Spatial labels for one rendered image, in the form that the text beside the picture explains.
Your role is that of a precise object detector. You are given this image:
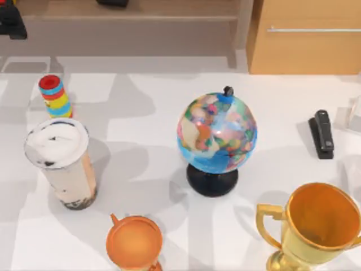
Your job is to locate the colourful globe on black base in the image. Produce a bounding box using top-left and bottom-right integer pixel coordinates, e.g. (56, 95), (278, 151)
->
(177, 86), (258, 197)

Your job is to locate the small orange trophy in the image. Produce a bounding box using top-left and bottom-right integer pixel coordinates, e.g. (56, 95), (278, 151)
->
(105, 213), (164, 271)

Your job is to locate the bubble tea cup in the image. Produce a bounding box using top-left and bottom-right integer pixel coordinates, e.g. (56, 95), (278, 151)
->
(24, 117), (98, 211)

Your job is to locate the open wooden shelf unit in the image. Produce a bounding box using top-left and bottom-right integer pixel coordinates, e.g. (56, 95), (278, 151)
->
(0, 0), (254, 57)

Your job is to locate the stack of coloured rings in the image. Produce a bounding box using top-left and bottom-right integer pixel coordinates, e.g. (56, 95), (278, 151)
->
(38, 75), (73, 119)

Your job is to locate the black stapler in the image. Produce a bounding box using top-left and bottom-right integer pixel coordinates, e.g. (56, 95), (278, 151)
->
(307, 110), (335, 160)

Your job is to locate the dark object on shelf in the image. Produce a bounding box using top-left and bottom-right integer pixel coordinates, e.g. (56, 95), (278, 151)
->
(95, 0), (129, 7)

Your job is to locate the wooden cupboard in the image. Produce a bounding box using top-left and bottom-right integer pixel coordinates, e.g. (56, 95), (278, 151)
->
(245, 0), (361, 76)

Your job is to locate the large gold trophy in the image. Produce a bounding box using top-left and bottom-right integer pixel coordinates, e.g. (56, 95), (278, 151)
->
(256, 182), (361, 271)

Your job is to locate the clear glass object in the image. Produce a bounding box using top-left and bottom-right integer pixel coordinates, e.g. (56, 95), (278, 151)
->
(332, 94), (361, 136)

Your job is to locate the black object on shelf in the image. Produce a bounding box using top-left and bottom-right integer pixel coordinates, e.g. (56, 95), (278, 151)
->
(0, 0), (28, 40)

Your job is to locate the long metal handle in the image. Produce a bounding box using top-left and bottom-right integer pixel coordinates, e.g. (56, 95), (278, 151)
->
(267, 25), (361, 33)

